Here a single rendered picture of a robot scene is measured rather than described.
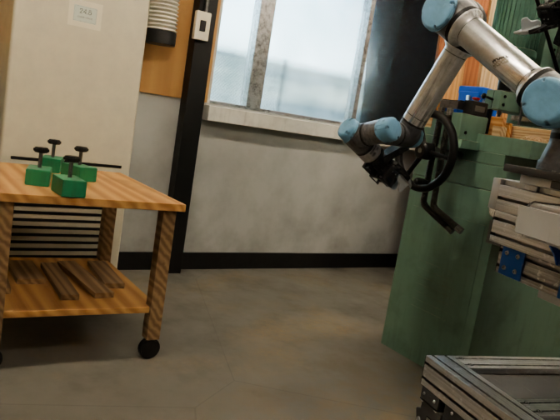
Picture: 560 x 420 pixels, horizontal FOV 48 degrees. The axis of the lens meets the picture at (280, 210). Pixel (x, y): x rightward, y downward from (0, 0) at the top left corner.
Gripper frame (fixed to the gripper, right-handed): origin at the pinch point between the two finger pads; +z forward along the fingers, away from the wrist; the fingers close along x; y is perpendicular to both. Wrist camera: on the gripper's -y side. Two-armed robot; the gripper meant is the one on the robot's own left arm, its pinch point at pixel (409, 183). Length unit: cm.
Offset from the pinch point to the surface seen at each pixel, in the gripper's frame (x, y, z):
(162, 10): -111, -18, -74
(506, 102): 2, -48, 17
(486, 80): -127, -138, 119
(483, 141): 8.1, -27.7, 11.3
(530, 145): 27.3, -28.3, 10.9
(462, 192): 3.5, -10.9, 20.9
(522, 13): 5, -73, -3
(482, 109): 5.0, -37.1, 5.8
